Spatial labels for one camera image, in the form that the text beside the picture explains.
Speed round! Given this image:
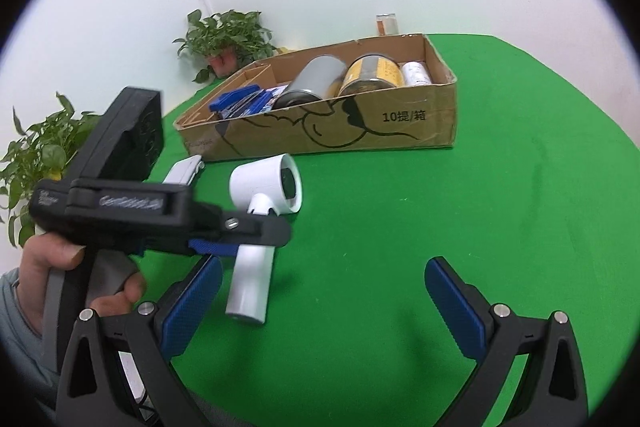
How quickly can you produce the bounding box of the potted plant in red pot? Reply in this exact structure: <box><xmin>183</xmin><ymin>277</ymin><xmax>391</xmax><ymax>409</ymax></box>
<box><xmin>172</xmin><ymin>9</ymin><xmax>278</xmax><ymax>84</ymax></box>

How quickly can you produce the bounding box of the blue stapler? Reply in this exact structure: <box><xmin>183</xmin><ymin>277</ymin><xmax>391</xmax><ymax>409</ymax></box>
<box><xmin>209</xmin><ymin>84</ymin><xmax>266</xmax><ymax>120</ymax></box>

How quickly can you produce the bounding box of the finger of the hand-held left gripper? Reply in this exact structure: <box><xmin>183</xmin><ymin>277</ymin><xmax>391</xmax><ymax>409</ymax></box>
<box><xmin>187</xmin><ymin>212</ymin><xmax>293</xmax><ymax>258</ymax></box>

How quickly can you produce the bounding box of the leafy green potted plant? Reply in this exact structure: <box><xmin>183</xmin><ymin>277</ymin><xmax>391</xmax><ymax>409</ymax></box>
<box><xmin>0</xmin><ymin>92</ymin><xmax>103</xmax><ymax>248</ymax></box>

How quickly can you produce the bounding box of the white hair dryer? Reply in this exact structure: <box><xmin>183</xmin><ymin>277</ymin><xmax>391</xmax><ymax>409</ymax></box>
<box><xmin>225</xmin><ymin>153</ymin><xmax>304</xmax><ymax>324</ymax></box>

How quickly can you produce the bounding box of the small white box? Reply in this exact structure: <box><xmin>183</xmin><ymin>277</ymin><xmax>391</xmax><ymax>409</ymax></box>
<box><xmin>162</xmin><ymin>155</ymin><xmax>206</xmax><ymax>188</ymax></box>

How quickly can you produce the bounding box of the brown cardboard box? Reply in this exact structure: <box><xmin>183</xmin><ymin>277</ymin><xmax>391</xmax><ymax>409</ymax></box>
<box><xmin>172</xmin><ymin>33</ymin><xmax>458</xmax><ymax>162</ymax></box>

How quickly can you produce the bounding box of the person's left forearm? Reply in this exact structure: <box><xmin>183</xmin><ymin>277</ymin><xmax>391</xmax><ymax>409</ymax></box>
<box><xmin>0</xmin><ymin>269</ymin><xmax>61</xmax><ymax>390</ymax></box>

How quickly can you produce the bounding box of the silver metal can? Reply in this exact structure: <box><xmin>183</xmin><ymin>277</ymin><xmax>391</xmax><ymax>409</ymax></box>
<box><xmin>272</xmin><ymin>56</ymin><xmax>348</xmax><ymax>110</ymax></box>

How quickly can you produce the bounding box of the yellow label clear jar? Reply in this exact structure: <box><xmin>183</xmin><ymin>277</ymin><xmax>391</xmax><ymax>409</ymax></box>
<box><xmin>337</xmin><ymin>53</ymin><xmax>406</xmax><ymax>98</ymax></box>

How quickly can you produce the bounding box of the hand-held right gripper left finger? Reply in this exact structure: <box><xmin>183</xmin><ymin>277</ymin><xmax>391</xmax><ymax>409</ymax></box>
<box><xmin>55</xmin><ymin>256</ymin><xmax>223</xmax><ymax>427</ymax></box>

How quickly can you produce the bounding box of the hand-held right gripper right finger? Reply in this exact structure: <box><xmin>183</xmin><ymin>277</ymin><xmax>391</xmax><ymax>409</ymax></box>
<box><xmin>425</xmin><ymin>257</ymin><xmax>588</xmax><ymax>427</ymax></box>

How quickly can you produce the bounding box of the person's left hand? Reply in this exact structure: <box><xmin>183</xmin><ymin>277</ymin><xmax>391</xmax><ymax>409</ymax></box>
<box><xmin>17</xmin><ymin>231</ymin><xmax>147</xmax><ymax>335</ymax></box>

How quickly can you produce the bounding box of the small glass jar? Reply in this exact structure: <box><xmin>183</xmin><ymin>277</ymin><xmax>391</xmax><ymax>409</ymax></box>
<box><xmin>375</xmin><ymin>13</ymin><xmax>398</xmax><ymax>38</ymax></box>

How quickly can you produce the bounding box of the white cylindrical bottle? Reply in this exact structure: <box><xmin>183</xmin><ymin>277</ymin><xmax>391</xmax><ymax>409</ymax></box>
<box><xmin>400</xmin><ymin>61</ymin><xmax>433</xmax><ymax>88</ymax></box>

